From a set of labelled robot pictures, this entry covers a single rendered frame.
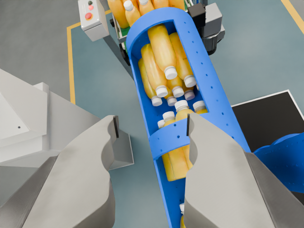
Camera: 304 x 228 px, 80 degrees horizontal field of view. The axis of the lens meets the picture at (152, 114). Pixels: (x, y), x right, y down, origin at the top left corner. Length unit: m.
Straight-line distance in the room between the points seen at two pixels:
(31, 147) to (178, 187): 0.60
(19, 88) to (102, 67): 1.60
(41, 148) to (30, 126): 0.11
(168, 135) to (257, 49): 1.76
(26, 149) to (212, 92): 0.75
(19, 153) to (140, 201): 1.15
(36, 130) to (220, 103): 0.66
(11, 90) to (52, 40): 2.35
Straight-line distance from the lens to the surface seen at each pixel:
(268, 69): 2.04
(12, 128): 0.83
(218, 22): 1.20
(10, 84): 0.82
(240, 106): 1.67
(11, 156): 0.96
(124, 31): 1.19
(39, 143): 0.87
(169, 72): 0.61
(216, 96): 0.54
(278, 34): 2.28
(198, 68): 0.57
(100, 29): 1.04
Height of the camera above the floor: 1.69
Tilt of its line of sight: 67 degrees down
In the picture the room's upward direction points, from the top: 40 degrees counter-clockwise
